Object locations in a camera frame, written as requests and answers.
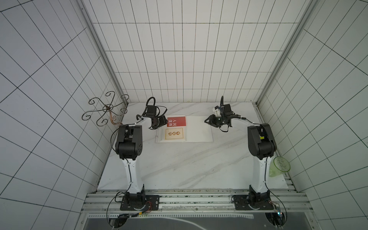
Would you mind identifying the cream patterned photo card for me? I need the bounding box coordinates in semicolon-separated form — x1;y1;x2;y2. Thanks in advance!
165;127;185;140

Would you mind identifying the red photo card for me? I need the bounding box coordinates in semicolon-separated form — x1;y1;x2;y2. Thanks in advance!
167;116;186;127

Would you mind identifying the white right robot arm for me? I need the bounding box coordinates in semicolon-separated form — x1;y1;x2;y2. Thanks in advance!
205;101;277;208

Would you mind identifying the clear green glass cup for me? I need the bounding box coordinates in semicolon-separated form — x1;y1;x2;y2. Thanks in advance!
269;157;291;177

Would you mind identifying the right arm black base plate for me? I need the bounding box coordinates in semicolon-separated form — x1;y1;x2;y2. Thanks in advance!
231;195;274;211

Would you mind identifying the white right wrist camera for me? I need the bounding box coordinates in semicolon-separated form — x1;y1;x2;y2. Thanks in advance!
213;106;223;117

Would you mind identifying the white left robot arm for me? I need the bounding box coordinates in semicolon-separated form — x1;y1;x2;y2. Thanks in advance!
114;115;167;205

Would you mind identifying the aluminium mounting rail frame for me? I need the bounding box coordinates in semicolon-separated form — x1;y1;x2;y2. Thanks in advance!
76;189;320;230

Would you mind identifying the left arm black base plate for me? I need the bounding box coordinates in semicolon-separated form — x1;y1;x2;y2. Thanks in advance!
120;195;160;212

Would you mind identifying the white photo album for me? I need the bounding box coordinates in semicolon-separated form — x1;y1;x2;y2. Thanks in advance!
156;115;213;143

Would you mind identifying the copper wire jewelry stand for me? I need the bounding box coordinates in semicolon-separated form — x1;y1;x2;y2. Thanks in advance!
81;91;129;127

